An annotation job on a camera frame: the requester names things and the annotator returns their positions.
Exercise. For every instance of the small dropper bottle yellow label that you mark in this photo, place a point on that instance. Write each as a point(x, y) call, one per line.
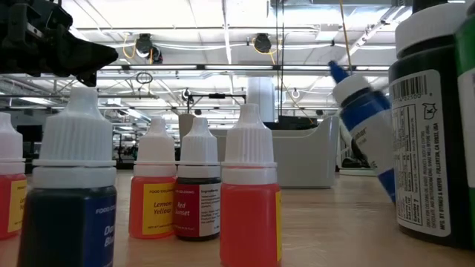
point(248, 148)
point(154, 148)
point(9, 148)

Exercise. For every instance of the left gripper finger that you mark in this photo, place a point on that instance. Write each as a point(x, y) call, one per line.
point(91, 79)
point(85, 55)

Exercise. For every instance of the small dropper bottle red label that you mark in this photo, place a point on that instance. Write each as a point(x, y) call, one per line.
point(198, 148)

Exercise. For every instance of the small dropper bottle blue label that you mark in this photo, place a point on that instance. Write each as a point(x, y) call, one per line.
point(74, 148)

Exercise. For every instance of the large bottle blue tip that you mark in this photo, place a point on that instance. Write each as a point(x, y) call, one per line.
point(365, 118)

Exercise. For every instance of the large bottle black tip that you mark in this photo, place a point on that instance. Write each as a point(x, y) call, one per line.
point(419, 155)

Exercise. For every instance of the white square column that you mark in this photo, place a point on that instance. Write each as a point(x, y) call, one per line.
point(259, 92)

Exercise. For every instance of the grey plastic caddy bin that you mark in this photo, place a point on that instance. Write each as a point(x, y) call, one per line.
point(308, 155)

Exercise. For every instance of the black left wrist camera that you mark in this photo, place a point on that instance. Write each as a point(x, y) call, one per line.
point(59, 15)

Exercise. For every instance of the distant black workstations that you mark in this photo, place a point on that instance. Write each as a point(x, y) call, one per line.
point(126, 150)

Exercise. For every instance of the black monitor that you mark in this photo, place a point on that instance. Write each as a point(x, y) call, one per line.
point(29, 133)

